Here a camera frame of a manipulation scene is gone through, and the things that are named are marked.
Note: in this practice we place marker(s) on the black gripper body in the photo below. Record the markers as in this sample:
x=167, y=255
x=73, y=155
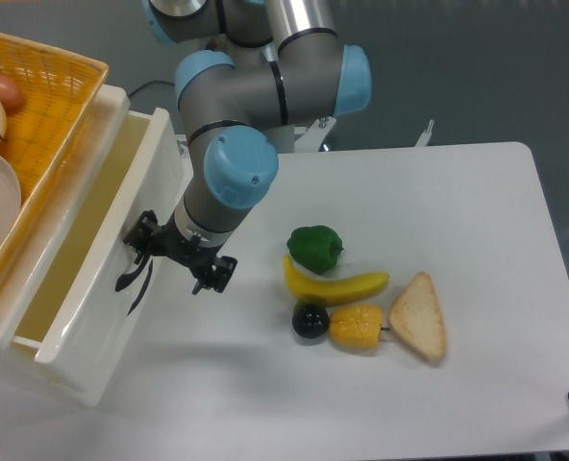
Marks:
x=188, y=252

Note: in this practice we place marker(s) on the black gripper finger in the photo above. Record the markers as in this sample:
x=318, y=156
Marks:
x=214, y=275
x=140, y=236

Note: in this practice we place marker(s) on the black top drawer handle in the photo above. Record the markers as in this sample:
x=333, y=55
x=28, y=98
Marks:
x=124, y=280

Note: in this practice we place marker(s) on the black drawer handle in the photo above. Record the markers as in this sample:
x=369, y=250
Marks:
x=143, y=289
x=124, y=280

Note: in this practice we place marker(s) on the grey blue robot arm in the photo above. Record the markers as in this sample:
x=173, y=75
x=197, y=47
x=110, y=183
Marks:
x=304, y=72

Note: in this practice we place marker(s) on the white drawer cabinet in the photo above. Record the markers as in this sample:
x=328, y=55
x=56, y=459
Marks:
x=56, y=208

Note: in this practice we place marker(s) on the yellow banana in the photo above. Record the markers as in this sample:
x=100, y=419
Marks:
x=332, y=292

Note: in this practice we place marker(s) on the green bell pepper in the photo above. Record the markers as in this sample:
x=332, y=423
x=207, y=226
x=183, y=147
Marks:
x=316, y=248

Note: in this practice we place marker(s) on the dark purple mangosteen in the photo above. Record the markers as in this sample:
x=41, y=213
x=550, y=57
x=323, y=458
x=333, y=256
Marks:
x=310, y=322

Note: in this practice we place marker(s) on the yellow bell pepper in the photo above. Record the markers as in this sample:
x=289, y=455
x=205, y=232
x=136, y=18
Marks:
x=357, y=326

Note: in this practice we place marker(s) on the yellow woven basket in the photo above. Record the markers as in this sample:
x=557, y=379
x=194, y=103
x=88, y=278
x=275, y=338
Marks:
x=58, y=86

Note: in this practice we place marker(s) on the triangular bread slice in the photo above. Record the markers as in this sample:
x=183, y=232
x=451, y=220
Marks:
x=416, y=318

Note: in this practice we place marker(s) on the black bottom drawer handle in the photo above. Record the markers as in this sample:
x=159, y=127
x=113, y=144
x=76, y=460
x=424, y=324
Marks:
x=143, y=289

